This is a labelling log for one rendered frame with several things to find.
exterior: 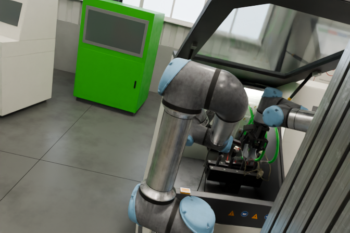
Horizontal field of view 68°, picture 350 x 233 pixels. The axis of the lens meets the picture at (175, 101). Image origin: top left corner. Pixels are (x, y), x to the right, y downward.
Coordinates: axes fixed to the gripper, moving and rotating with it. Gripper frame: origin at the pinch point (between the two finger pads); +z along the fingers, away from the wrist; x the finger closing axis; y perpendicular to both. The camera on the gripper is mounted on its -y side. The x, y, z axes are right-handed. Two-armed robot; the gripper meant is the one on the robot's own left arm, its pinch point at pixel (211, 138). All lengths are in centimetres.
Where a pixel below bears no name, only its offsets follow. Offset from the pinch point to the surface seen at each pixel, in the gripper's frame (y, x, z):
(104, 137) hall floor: -26, -192, 137
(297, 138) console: -29, 37, 36
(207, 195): 25.3, 3.1, 15.0
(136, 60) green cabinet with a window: -146, -199, 118
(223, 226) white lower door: 34.0, 10.7, 34.2
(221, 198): 23.5, 9.1, 18.6
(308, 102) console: -47, 39, 24
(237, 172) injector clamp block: 2.8, 9.4, 34.2
